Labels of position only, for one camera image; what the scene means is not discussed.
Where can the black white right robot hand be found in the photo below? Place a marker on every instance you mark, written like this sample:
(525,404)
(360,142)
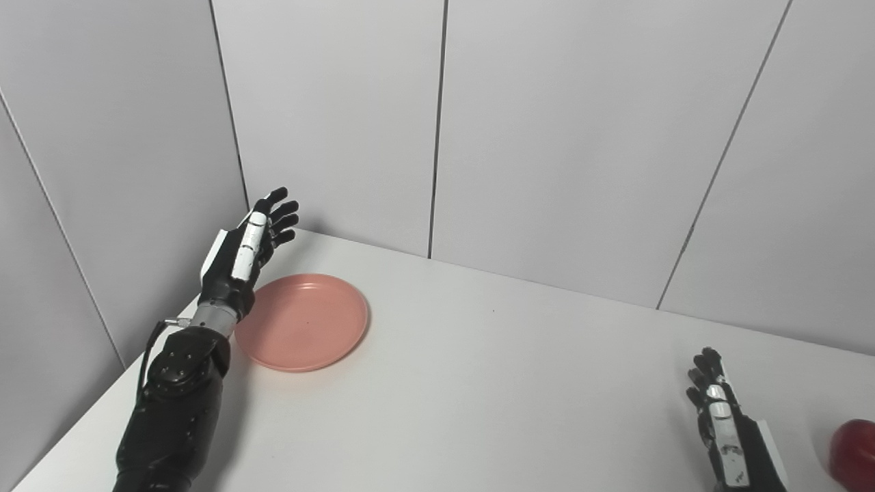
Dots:
(735,444)

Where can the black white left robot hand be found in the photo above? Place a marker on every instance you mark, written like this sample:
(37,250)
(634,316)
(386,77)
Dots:
(229,273)

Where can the pink round plate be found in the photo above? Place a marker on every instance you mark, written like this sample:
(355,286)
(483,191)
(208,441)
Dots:
(304,321)

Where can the red apple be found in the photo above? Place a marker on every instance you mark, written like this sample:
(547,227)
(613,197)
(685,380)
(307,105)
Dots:
(854,458)

